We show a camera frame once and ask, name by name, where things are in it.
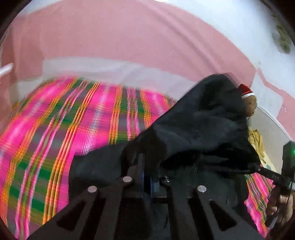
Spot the black hooded jacket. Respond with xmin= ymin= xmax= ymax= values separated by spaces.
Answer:
xmin=66 ymin=74 xmax=261 ymax=239

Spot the person's right hand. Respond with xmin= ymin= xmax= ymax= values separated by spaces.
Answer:
xmin=265 ymin=186 xmax=294 ymax=226

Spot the yellow cloth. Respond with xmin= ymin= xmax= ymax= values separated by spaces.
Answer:
xmin=248 ymin=128 xmax=266 ymax=163

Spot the brown teddy bear santa hat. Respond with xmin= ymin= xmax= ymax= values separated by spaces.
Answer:
xmin=237 ymin=84 xmax=257 ymax=117

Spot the pink plaid bed sheet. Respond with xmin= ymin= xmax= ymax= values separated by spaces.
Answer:
xmin=1 ymin=78 xmax=272 ymax=239

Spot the pink wall cloth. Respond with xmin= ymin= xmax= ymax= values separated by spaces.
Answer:
xmin=1 ymin=1 xmax=294 ymax=136

